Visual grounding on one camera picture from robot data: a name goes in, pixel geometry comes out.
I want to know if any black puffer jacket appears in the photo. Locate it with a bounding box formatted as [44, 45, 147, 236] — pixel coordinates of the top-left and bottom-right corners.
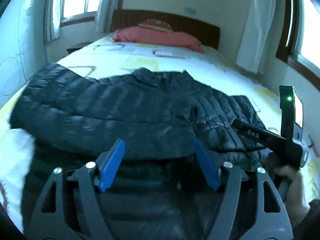
[10, 64, 269, 239]

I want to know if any right hand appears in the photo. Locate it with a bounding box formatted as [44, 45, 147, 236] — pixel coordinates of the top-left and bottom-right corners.
[274, 165, 310, 229]

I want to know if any right window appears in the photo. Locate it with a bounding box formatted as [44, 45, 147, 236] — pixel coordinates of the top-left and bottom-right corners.
[276, 0, 319, 89]

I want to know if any dark bedside table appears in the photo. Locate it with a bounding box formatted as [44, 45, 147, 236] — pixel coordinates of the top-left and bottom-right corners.
[66, 41, 92, 54]

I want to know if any red pillow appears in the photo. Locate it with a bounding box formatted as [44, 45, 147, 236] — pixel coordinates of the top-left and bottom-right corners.
[112, 26, 204, 53]

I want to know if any white right curtain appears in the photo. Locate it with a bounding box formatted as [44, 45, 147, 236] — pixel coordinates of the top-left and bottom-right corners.
[236, 0, 276, 74]

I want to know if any white curtain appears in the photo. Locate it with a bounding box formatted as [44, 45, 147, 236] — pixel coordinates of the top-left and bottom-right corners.
[44, 0, 62, 43]
[236, 0, 276, 74]

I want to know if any dark wooden headboard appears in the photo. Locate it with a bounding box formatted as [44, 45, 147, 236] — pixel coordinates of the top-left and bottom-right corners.
[110, 9, 220, 50]

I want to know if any white wardrobe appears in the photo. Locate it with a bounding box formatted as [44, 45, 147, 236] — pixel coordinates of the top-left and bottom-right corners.
[1, 0, 48, 106]

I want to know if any brown patterned cushion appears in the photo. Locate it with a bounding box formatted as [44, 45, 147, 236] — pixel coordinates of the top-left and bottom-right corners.
[138, 19, 173, 32]

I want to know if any white left curtain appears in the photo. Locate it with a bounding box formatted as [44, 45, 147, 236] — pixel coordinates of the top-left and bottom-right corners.
[44, 0, 62, 43]

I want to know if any wall socket plate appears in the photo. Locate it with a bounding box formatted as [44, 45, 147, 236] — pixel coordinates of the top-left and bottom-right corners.
[184, 7, 197, 15]

